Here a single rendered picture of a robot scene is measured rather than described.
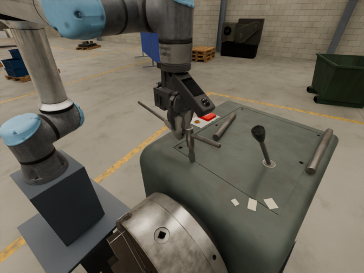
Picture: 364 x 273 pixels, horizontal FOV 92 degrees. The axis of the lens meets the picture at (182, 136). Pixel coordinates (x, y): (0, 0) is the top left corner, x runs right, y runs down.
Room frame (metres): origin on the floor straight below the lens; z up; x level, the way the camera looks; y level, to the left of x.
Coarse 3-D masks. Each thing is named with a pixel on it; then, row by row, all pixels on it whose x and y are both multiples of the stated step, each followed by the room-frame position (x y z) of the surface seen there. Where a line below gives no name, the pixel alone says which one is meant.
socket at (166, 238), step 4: (160, 228) 0.20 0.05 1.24; (164, 228) 0.20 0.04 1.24; (156, 232) 0.19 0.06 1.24; (160, 232) 0.20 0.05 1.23; (164, 232) 0.19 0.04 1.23; (168, 232) 0.19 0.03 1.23; (156, 236) 0.19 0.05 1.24; (160, 236) 0.20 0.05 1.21; (164, 236) 0.20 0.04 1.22; (168, 236) 0.19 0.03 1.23; (156, 240) 0.18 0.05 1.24; (160, 240) 0.18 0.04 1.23; (164, 240) 0.18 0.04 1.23
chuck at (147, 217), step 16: (144, 208) 0.26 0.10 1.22; (160, 208) 0.25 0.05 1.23; (128, 224) 0.22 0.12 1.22; (144, 224) 0.21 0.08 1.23; (160, 224) 0.21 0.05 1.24; (176, 224) 0.21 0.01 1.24; (144, 240) 0.18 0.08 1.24; (176, 240) 0.18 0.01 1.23; (192, 240) 0.18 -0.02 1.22; (144, 256) 0.16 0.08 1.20; (160, 256) 0.15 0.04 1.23; (176, 256) 0.15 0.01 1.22; (192, 256) 0.16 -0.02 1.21; (160, 272) 0.13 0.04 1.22; (176, 272) 0.13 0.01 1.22; (192, 272) 0.13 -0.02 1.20; (208, 272) 0.14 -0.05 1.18
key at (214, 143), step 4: (140, 104) 0.55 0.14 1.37; (144, 104) 0.55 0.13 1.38; (148, 108) 0.52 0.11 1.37; (152, 112) 0.51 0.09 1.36; (156, 112) 0.50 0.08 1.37; (160, 116) 0.48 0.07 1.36; (184, 132) 0.41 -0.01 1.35; (192, 136) 0.39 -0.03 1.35; (196, 136) 0.38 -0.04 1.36; (200, 136) 0.37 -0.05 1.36; (200, 140) 0.37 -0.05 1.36; (204, 140) 0.36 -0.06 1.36; (208, 140) 0.35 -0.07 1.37; (212, 144) 0.34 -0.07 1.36; (216, 144) 0.34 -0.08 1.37; (220, 144) 0.33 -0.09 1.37
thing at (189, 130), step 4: (188, 128) 0.40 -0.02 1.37; (192, 128) 0.40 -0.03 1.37; (188, 132) 0.39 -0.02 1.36; (192, 132) 0.40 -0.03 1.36; (188, 136) 0.39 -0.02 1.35; (188, 140) 0.39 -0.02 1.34; (192, 140) 0.39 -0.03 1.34; (188, 144) 0.39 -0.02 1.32; (192, 144) 0.39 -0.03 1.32; (188, 148) 0.40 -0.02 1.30; (192, 148) 0.39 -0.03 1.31; (192, 152) 0.39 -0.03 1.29; (192, 156) 0.39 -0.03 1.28; (192, 160) 0.39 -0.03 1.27
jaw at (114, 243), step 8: (128, 216) 0.26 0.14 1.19; (120, 224) 0.24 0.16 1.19; (120, 232) 0.22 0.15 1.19; (112, 240) 0.20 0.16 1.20; (120, 240) 0.20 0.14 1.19; (128, 240) 0.20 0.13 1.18; (112, 248) 0.18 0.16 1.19; (120, 248) 0.19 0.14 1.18; (128, 248) 0.19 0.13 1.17; (112, 256) 0.19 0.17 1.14; (120, 256) 0.18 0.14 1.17; (128, 256) 0.18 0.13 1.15; (136, 256) 0.18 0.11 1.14; (112, 264) 0.16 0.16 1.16; (120, 264) 0.16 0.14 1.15; (128, 264) 0.17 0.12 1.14; (136, 264) 0.17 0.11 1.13; (112, 272) 0.16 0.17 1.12; (120, 272) 0.15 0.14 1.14; (128, 272) 0.15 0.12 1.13; (136, 272) 0.16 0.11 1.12
